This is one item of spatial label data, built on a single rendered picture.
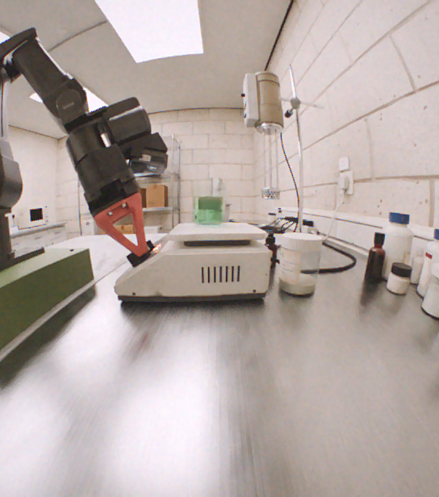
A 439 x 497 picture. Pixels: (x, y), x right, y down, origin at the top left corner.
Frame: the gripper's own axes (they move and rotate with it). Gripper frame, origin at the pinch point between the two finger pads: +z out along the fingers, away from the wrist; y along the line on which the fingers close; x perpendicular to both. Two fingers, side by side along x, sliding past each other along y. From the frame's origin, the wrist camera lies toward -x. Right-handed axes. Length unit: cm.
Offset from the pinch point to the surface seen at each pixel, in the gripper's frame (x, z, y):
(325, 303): -12.3, 17.3, -14.8
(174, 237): -3.3, 0.8, -5.9
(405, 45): -61, -19, -46
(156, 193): -79, -41, 196
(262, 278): -8.7, 10.4, -9.5
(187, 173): -135, -48, 202
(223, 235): -7.5, 3.5, -8.3
